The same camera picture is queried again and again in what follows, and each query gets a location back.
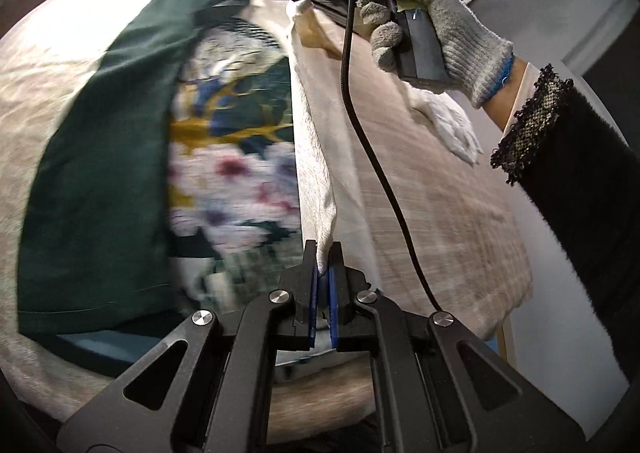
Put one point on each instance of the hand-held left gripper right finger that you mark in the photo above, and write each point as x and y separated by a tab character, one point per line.
334	315

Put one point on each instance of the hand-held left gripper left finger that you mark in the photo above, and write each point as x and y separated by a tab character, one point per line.
314	305

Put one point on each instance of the person's right forearm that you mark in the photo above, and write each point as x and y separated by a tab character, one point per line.
575	173

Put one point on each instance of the beige table blanket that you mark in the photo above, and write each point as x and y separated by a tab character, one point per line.
450	213

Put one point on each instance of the white small garment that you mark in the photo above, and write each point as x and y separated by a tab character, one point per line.
312	158

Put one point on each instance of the green floral cloth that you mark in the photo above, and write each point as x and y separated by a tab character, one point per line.
100	183

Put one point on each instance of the white crumpled cloth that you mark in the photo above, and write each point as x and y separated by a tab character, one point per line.
452	125

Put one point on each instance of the person's right hand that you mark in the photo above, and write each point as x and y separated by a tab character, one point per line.
460	33

